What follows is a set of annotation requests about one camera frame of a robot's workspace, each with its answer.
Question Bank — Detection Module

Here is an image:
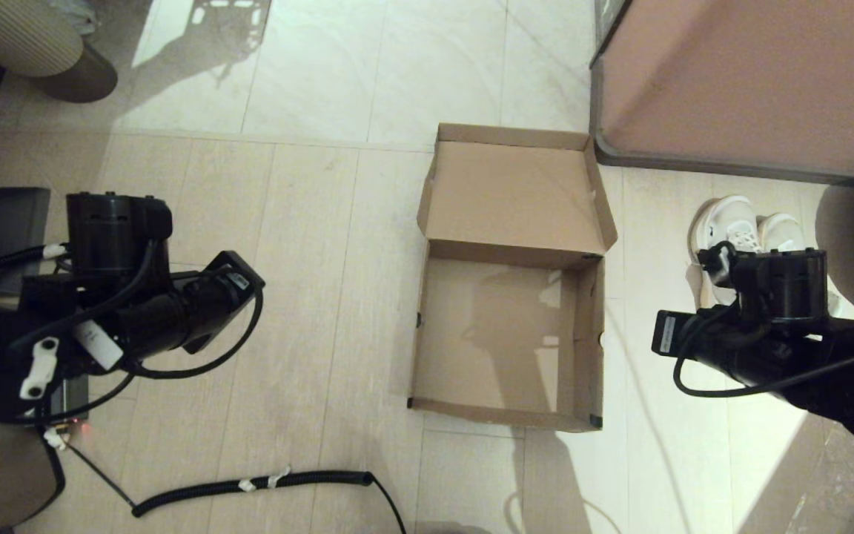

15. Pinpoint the grey crumpled cloth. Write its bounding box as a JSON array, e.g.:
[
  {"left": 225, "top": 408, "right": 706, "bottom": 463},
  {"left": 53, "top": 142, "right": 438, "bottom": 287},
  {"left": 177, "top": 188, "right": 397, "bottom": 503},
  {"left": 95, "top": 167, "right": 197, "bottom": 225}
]
[{"left": 45, "top": 0, "right": 98, "bottom": 34}]

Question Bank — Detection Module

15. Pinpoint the pink cabinet with dark frame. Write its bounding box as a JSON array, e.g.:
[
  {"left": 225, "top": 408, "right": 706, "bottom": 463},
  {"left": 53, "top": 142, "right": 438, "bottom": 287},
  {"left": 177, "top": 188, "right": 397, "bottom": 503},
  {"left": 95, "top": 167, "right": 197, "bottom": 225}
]
[{"left": 588, "top": 0, "right": 854, "bottom": 192}]

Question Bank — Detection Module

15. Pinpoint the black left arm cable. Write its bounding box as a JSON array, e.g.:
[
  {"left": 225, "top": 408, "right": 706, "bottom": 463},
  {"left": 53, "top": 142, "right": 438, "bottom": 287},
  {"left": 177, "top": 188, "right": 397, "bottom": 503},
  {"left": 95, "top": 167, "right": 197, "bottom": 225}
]
[{"left": 8, "top": 237, "right": 157, "bottom": 357}]

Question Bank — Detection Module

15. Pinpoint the grey metal power converter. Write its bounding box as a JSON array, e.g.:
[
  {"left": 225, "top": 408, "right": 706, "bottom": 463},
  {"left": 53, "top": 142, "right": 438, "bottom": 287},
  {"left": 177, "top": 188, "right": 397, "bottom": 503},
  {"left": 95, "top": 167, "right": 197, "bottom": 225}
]
[{"left": 47, "top": 375, "right": 91, "bottom": 429}]

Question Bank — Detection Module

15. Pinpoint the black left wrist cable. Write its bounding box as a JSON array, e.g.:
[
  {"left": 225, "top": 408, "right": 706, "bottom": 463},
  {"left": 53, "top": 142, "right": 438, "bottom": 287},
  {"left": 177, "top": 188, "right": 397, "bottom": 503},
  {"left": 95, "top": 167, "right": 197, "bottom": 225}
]
[{"left": 122, "top": 286, "right": 265, "bottom": 380}]

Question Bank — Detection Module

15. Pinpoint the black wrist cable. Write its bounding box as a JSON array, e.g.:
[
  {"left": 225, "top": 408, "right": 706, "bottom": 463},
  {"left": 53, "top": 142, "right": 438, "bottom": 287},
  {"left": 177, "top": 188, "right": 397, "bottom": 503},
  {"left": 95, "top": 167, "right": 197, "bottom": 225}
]
[
  {"left": 673, "top": 304, "right": 854, "bottom": 398},
  {"left": 122, "top": 286, "right": 265, "bottom": 380}
]

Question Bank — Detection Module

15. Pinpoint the brown cardboard shoe box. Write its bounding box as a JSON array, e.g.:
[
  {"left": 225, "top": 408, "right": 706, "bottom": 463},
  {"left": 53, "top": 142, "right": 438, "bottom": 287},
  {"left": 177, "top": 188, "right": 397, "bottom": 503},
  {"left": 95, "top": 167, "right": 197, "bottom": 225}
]
[{"left": 407, "top": 122, "right": 618, "bottom": 433}]

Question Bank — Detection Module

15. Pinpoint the thin black cable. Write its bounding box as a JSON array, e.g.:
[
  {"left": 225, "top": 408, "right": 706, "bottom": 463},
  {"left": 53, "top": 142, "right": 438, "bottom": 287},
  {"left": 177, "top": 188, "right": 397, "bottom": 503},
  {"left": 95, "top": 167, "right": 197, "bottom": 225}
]
[
  {"left": 371, "top": 478, "right": 408, "bottom": 534},
  {"left": 64, "top": 436, "right": 139, "bottom": 510}
]

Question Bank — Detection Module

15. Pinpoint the white mesh sneaker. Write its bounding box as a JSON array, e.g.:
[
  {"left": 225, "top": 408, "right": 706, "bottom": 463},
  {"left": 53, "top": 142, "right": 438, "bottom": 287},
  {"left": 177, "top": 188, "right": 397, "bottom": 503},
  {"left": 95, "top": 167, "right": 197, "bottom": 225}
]
[
  {"left": 686, "top": 194, "right": 763, "bottom": 312},
  {"left": 757, "top": 213, "right": 807, "bottom": 254}
]

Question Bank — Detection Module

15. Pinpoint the clear plastic wrap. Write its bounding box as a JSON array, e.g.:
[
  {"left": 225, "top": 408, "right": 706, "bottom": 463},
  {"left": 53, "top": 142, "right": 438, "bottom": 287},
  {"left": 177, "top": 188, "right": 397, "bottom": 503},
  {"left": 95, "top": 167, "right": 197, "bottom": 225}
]
[{"left": 787, "top": 415, "right": 854, "bottom": 534}]

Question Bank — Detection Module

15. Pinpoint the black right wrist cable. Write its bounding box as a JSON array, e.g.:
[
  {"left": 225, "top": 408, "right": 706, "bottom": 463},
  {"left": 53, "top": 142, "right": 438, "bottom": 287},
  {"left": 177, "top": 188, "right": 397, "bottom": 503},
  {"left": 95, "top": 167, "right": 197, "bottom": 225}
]
[{"left": 673, "top": 304, "right": 854, "bottom": 398}]

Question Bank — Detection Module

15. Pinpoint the beige ribbed pouf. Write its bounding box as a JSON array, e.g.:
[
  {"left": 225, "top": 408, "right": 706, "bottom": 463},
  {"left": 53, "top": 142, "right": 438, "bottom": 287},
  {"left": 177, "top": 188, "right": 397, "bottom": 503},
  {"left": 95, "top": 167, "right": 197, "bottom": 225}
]
[{"left": 0, "top": 0, "right": 85, "bottom": 77}]

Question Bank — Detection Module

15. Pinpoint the long black corrugated cable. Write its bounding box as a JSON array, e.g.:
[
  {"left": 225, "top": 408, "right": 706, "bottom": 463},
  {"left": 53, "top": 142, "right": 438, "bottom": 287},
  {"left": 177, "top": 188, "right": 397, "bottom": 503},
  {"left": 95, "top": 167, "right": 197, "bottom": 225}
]
[{"left": 133, "top": 469, "right": 376, "bottom": 518}]

